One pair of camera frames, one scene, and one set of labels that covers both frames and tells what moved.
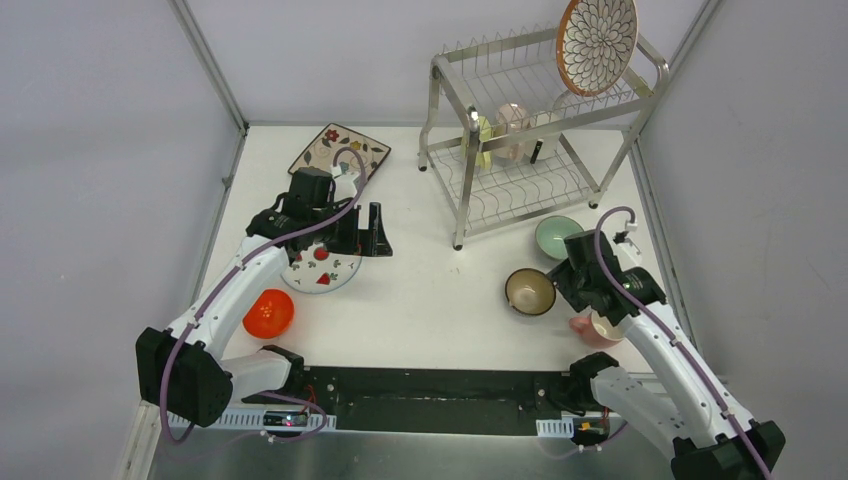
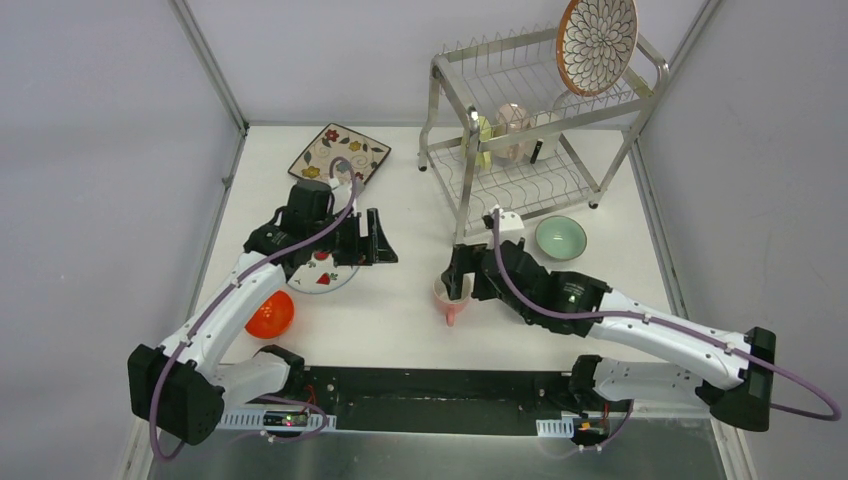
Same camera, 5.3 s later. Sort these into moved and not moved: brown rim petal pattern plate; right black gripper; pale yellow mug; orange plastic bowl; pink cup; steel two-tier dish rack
Moved: right black gripper; pink cup
Not moved: pale yellow mug; orange plastic bowl; brown rim petal pattern plate; steel two-tier dish rack
